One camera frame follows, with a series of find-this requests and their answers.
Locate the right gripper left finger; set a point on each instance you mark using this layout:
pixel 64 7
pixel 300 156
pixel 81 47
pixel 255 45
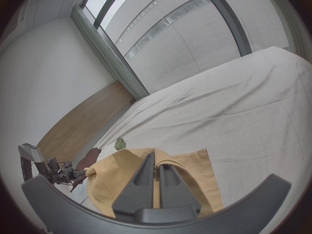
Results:
pixel 139 191

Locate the grey-green curtain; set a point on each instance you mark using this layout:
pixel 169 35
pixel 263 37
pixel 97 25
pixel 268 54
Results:
pixel 297 21
pixel 109 52

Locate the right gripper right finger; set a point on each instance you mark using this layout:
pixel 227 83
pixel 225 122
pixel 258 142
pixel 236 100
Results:
pixel 175 194

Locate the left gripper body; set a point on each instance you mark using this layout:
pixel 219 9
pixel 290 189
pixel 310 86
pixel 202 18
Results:
pixel 67 175

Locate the green garment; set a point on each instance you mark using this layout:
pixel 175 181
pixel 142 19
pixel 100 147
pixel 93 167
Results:
pixel 120 144

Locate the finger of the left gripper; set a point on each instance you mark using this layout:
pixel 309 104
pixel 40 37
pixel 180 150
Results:
pixel 80 173

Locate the brown garment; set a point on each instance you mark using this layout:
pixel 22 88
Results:
pixel 90 158

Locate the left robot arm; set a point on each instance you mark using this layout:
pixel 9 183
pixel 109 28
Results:
pixel 30 152

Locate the tan shorts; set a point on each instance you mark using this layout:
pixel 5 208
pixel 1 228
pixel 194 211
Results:
pixel 112 179

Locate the bed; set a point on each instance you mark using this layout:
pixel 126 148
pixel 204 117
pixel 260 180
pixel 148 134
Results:
pixel 231 118

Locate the pale grey garment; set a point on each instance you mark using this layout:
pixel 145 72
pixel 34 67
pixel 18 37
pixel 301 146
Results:
pixel 80 194

